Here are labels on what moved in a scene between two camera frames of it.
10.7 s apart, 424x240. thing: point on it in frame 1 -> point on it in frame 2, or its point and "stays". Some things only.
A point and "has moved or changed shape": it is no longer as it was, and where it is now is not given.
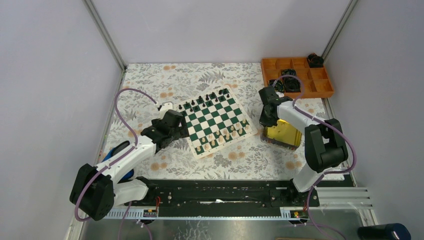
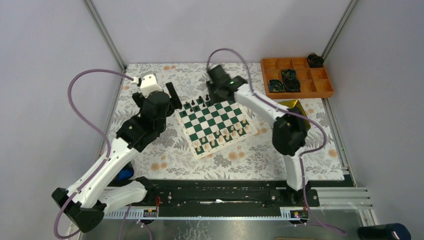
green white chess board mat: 216,120 stays
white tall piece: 221,140 stays
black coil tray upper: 287,71 stays
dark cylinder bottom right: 390,231 stays
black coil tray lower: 291,84 stays
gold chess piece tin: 283,135 has moved or changed shape
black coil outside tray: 315,61 stays
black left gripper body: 182,132 -> 174,103
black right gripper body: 266,120 -> 215,96
